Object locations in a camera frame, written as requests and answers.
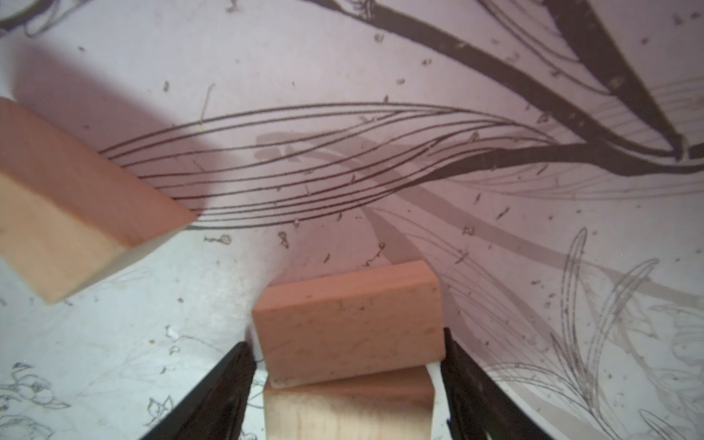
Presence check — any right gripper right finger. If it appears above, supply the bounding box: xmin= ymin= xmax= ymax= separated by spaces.
xmin=441 ymin=327 xmax=551 ymax=440

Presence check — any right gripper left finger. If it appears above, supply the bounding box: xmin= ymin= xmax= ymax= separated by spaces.
xmin=143 ymin=341 xmax=257 ymax=439

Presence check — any wooden triangle block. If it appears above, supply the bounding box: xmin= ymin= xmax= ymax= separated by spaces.
xmin=263 ymin=366 xmax=436 ymax=440

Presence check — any natural wooden rectangular block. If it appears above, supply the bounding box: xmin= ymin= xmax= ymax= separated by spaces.
xmin=252 ymin=260 xmax=446 ymax=389

